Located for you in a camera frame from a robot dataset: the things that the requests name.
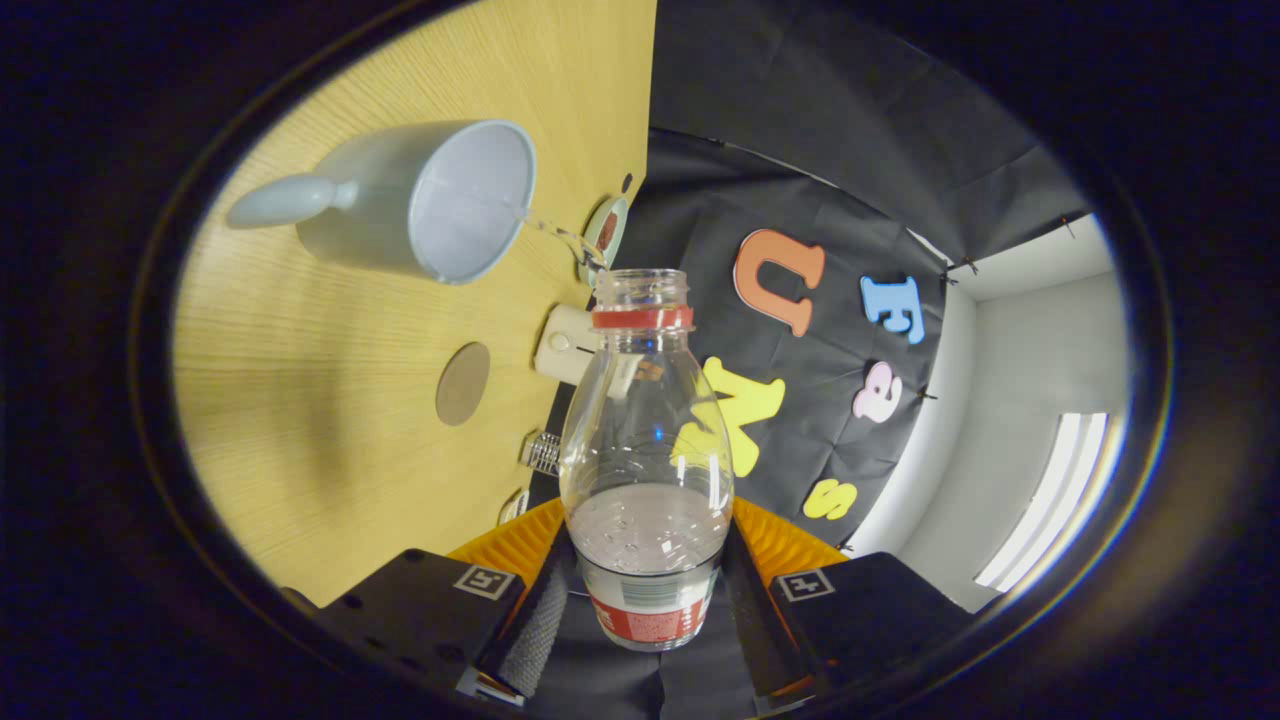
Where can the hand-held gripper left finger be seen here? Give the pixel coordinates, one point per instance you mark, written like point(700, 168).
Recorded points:
point(540, 620)

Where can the reddish brown meat piece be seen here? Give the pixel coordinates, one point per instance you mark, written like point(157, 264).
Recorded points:
point(607, 230)

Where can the white toaster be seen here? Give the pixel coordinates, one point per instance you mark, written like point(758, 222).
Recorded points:
point(562, 345)

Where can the clear plastic juice bottle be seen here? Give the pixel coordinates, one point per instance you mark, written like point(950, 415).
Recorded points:
point(650, 550)

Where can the pale green plate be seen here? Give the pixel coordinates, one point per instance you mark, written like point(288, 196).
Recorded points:
point(612, 260)

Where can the wooden table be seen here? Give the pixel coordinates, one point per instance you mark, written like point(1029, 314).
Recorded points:
point(300, 450)

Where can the round brown coaster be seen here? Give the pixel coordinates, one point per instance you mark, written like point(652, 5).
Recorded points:
point(463, 384)

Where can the white divided dish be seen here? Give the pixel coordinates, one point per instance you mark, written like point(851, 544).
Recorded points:
point(514, 507)

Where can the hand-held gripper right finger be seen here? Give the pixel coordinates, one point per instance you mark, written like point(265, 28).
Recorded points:
point(750, 620)

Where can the long ceiling light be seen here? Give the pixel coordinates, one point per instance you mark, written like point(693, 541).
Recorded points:
point(1060, 490)

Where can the white cup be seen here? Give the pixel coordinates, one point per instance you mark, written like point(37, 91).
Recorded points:
point(380, 210)

